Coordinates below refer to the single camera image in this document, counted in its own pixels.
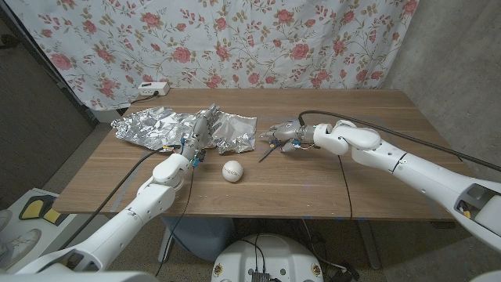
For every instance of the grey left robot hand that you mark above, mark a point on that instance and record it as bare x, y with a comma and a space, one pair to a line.
199, 129

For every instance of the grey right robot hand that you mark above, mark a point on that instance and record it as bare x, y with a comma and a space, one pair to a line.
289, 133

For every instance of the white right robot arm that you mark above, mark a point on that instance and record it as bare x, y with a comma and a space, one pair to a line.
430, 176

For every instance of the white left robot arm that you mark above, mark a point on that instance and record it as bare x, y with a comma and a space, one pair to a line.
156, 196

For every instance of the crumpled aluminum foil sheet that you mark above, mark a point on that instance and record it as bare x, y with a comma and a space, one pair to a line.
148, 125

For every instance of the white power strip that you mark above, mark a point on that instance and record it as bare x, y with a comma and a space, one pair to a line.
153, 89

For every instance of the white baseball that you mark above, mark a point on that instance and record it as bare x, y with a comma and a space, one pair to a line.
233, 171

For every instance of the grey blue bin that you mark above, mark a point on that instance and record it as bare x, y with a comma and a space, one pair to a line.
203, 239

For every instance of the grey table leg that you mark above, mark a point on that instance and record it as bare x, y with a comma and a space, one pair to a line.
166, 244
370, 244

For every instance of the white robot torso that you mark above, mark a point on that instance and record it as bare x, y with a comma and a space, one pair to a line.
270, 258

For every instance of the white floor sheet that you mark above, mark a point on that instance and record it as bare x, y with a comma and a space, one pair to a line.
58, 231

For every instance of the white shoe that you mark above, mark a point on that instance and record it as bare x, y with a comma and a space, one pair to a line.
19, 244

